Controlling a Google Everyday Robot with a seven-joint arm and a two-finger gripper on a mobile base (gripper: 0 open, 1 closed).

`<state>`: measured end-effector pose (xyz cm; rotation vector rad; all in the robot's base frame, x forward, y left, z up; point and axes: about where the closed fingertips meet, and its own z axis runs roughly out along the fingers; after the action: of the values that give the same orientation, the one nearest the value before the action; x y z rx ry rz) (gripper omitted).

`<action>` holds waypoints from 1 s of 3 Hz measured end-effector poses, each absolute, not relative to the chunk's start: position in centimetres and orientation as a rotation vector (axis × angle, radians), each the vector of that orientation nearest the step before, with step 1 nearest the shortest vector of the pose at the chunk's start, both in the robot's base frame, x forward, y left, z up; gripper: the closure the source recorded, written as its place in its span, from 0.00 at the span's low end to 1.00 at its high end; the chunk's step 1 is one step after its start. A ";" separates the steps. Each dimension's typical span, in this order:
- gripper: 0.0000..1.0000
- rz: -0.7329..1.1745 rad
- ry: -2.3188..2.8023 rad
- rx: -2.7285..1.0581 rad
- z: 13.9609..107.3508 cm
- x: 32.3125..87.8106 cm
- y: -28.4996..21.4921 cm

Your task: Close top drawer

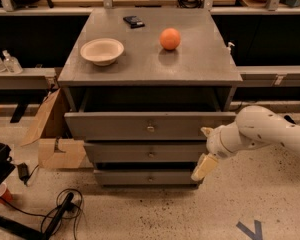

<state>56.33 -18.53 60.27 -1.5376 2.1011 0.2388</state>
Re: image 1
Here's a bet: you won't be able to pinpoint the white paper bowl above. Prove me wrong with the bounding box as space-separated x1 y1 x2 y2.
80 38 124 66

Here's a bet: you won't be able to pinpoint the grey top drawer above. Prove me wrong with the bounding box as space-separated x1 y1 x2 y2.
65 112 235 141

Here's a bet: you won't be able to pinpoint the black small device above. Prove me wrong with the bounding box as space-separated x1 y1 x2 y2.
123 16 145 29

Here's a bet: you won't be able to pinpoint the black stand base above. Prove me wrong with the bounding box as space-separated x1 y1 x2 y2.
0 191 81 240

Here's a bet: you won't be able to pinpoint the grey wooden drawer cabinet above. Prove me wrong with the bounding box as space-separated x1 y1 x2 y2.
57 7 244 188

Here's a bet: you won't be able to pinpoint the white pump bottle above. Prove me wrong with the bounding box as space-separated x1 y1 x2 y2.
227 42 235 54

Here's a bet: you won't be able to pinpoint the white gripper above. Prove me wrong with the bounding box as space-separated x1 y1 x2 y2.
191 125 237 181

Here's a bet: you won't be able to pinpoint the black power adapter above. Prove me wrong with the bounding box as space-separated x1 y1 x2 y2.
17 163 30 181

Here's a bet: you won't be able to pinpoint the grey bottom drawer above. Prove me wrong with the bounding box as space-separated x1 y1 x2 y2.
94 170 197 186

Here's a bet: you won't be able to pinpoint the red plastic cup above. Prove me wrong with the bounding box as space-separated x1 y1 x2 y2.
0 182 13 204

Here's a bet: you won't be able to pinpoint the grey middle drawer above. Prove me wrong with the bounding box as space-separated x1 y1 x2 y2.
84 141 206 163

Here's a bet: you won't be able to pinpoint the black floor cables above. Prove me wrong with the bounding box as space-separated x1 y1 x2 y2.
0 187 86 240

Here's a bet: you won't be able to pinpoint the brown cardboard box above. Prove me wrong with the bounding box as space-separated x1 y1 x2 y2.
21 89 87 169

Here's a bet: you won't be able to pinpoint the orange ball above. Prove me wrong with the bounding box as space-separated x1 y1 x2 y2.
159 28 181 50

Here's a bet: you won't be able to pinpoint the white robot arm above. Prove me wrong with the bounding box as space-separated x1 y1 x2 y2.
191 106 300 181

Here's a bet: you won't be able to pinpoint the grey drawer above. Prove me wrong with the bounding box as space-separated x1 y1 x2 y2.
65 112 235 141
84 141 206 163
94 170 197 186

